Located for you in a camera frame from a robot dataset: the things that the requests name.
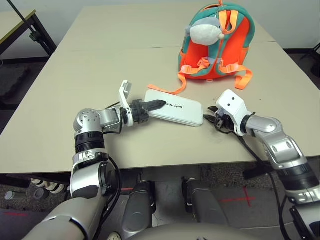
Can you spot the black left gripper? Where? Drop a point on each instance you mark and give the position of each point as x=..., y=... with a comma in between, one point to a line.
x=138, y=112

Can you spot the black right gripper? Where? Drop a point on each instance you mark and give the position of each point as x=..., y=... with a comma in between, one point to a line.
x=223, y=122

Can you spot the white rectangular pencil case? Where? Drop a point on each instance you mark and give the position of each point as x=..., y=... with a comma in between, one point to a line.
x=185, y=112

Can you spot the orange and teal backpack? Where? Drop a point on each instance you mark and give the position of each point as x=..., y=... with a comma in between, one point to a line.
x=225, y=57

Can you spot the grey white plush charm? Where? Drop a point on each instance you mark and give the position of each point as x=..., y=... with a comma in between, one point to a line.
x=203, y=33

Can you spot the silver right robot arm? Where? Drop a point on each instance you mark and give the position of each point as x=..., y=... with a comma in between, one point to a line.
x=282, y=147

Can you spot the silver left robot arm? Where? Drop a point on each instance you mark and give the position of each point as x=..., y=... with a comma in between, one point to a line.
x=85, y=175

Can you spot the black table foot bar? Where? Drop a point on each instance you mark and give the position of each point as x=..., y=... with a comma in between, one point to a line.
x=15, y=181
x=257, y=171

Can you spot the red tape lines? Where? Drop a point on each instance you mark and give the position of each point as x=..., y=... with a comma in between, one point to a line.
x=126, y=188

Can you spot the grey right robot leg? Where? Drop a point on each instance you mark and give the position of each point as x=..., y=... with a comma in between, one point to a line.
x=205, y=202

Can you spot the grey robot leg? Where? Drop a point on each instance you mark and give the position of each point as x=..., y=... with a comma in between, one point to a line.
x=205, y=202
x=137, y=210

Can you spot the red tape cross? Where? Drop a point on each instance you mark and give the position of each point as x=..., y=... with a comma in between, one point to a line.
x=247, y=198

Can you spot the grey left robot leg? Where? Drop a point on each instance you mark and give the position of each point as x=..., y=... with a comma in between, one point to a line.
x=137, y=210

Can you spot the grey robot torso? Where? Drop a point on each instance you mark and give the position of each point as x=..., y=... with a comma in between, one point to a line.
x=190, y=235

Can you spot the white striped floor object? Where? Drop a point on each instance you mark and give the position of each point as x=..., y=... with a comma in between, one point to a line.
x=50, y=186

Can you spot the white dotted foot tip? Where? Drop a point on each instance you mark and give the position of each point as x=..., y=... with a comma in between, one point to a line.
x=115, y=236

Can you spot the small black clamp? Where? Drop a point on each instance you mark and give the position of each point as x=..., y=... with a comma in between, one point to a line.
x=34, y=36

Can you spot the dark grey floor mat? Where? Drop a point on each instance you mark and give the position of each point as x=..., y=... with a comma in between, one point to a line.
x=13, y=85

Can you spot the grey metal cylinder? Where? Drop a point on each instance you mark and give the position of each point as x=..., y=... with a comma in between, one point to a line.
x=10, y=195

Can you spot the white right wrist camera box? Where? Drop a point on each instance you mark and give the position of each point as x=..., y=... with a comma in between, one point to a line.
x=232, y=103

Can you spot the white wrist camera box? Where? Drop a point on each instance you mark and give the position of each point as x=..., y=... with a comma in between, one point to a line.
x=232, y=103
x=125, y=97

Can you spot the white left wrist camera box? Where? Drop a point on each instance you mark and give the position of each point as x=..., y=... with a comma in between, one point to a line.
x=125, y=97

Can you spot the beige side table black frame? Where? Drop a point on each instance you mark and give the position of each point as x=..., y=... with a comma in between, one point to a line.
x=15, y=25

